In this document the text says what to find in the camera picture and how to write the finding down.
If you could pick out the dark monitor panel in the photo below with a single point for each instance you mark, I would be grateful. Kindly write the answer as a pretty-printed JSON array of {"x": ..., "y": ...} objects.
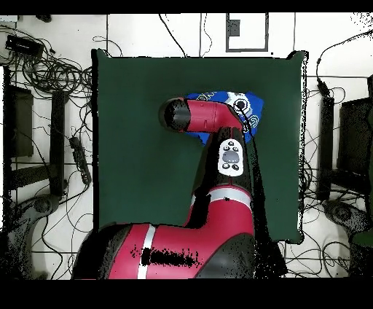
[
  {"x": 22, "y": 122},
  {"x": 355, "y": 137}
]

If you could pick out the black stand beam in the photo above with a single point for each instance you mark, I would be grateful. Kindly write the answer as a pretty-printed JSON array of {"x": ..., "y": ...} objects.
[
  {"x": 57, "y": 131},
  {"x": 326, "y": 145}
]

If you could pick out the dark green tablecloth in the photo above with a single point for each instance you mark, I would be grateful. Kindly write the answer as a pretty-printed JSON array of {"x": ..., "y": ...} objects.
[{"x": 131, "y": 175}]

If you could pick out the blue printed shirt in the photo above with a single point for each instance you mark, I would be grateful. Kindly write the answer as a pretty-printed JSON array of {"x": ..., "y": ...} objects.
[{"x": 253, "y": 108}]

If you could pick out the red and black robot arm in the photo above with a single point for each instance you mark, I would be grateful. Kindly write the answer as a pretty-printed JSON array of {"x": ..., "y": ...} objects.
[{"x": 204, "y": 233}]

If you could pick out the black electronics box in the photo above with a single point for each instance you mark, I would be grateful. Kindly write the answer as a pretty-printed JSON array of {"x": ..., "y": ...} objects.
[{"x": 23, "y": 45}]

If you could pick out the grey chair base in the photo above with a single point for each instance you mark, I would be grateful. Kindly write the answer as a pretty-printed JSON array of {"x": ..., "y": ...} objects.
[
  {"x": 344, "y": 212},
  {"x": 43, "y": 204}
]

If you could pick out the black power strip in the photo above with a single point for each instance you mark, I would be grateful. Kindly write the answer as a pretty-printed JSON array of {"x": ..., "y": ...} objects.
[{"x": 78, "y": 160}]

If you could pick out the grey rectangular frame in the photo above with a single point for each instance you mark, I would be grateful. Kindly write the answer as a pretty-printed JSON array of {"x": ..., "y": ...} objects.
[{"x": 227, "y": 43}]

